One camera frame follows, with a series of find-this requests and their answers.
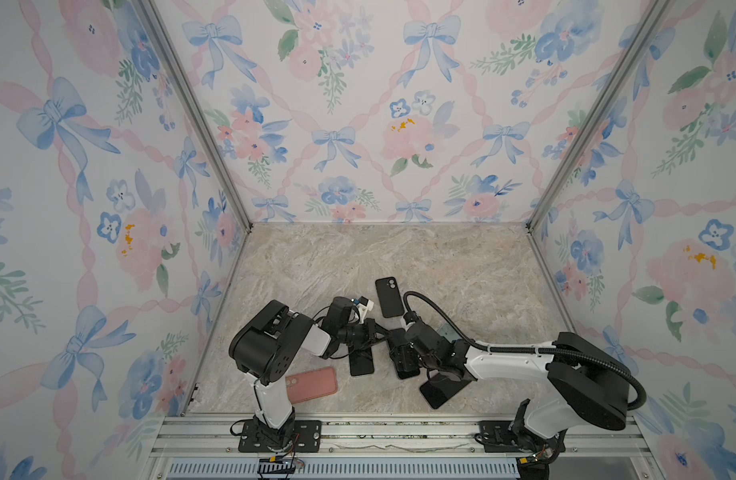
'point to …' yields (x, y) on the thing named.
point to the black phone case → (389, 296)
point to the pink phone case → (312, 384)
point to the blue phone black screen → (405, 360)
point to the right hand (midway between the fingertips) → (397, 350)
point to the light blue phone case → (449, 333)
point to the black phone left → (361, 361)
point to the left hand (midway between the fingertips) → (392, 335)
